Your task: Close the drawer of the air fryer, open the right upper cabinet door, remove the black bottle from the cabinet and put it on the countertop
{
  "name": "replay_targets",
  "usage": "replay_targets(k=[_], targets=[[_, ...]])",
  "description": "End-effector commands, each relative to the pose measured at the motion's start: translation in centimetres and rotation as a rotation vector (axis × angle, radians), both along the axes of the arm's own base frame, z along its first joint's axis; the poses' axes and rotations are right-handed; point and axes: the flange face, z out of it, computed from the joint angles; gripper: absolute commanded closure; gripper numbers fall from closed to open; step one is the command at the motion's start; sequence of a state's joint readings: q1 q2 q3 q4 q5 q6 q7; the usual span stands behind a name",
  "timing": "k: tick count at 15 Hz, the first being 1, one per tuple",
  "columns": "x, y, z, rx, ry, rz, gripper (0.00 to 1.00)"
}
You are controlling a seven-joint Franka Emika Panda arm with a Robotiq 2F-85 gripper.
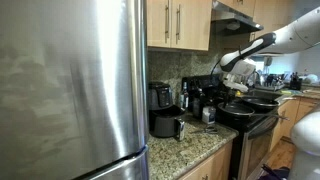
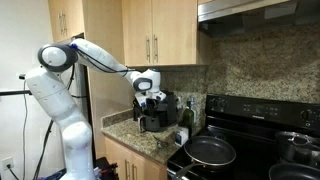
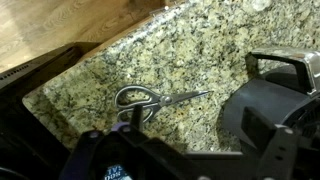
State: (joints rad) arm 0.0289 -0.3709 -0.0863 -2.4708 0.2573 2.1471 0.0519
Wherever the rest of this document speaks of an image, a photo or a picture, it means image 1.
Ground kitchen sink faucet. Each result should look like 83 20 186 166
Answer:
254 71 264 86

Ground far upper wooden cabinets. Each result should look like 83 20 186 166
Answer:
216 0 294 40

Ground near black frying pan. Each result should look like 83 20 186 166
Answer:
217 103 288 120

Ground black knife block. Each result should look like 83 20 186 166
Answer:
289 72 302 90

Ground black scissors on counter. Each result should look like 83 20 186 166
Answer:
191 126 218 134

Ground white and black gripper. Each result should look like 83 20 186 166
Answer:
222 58 256 92

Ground far lower wooden cabinets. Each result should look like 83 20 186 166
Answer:
270 97 319 150

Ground far black frying pan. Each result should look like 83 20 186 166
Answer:
241 96 292 110

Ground stainless steel refrigerator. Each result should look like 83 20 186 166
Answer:
0 0 149 180

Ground clear glass bottle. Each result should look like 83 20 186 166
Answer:
180 82 189 111

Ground stainless range hood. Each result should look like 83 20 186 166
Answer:
211 0 264 36

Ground dark glass bottle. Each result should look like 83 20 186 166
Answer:
193 88 205 119

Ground white salt container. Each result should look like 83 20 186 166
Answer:
202 106 216 124

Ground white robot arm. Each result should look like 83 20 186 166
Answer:
220 7 320 180

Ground black frying pan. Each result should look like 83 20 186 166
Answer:
217 103 288 120
241 96 292 110

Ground wooden cabinets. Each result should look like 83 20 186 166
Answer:
270 97 319 150
216 0 294 40

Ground black electric stove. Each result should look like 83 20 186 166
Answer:
182 74 279 180

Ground lower wooden counter cabinet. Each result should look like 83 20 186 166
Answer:
179 142 232 180

